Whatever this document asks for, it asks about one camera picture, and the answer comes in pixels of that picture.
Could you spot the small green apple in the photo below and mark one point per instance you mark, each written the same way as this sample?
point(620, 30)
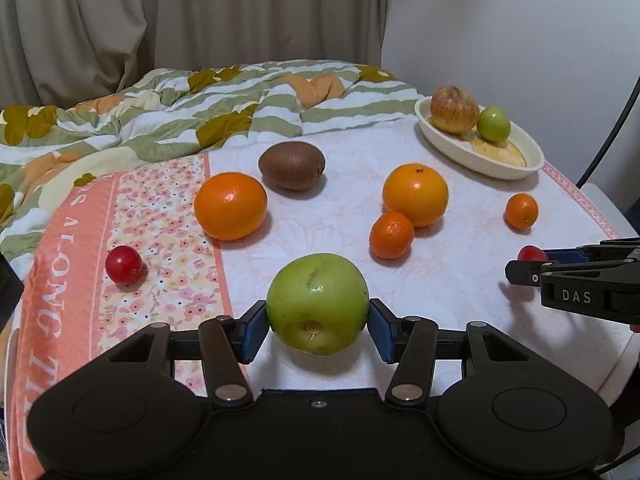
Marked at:
point(494, 124)

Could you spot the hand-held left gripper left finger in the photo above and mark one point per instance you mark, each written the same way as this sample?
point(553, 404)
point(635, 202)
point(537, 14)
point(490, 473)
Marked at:
point(255, 332)

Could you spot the small mandarin orange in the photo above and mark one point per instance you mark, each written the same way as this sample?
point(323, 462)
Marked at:
point(521, 211)

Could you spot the green striped flower blanket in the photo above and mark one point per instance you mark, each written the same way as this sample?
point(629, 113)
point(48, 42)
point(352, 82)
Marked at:
point(150, 120)

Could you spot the large green apple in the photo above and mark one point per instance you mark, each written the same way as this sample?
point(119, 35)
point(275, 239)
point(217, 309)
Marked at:
point(315, 300)

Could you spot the red cherry tomato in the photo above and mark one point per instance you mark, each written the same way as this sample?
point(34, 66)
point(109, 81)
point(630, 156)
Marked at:
point(125, 266)
point(530, 253)

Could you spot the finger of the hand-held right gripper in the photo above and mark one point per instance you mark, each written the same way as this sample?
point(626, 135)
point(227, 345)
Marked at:
point(560, 255)
point(522, 272)

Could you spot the brown kiwi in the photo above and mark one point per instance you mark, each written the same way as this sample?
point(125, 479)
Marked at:
point(292, 166)

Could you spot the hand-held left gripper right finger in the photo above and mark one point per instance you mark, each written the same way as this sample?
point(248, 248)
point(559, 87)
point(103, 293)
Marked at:
point(380, 332)

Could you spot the large orange with stem dot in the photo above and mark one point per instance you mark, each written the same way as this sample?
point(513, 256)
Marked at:
point(415, 195)

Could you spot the beige curtain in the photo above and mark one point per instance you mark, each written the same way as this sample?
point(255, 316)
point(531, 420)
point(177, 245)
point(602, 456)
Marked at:
point(200, 10)

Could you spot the cream oval bowl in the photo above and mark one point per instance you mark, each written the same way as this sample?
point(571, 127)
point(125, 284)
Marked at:
point(500, 167)

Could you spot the red yellow apple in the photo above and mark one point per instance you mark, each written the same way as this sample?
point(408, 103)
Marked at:
point(452, 110)

